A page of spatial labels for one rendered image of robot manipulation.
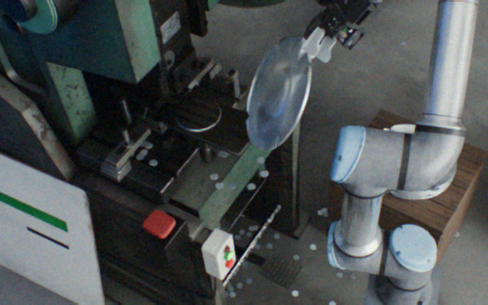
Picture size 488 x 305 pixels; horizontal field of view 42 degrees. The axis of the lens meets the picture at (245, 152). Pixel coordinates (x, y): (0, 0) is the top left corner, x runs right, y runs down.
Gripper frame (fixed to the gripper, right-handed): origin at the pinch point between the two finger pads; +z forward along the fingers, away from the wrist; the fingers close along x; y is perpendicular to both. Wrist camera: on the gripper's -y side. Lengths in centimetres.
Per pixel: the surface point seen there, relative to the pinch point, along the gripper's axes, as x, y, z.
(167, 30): -21.5, -18.1, 17.5
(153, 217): -11, 11, 51
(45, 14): -56, -1, 18
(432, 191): 76, 7, 17
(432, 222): 75, 15, 22
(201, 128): 0.3, -10.5, 35.4
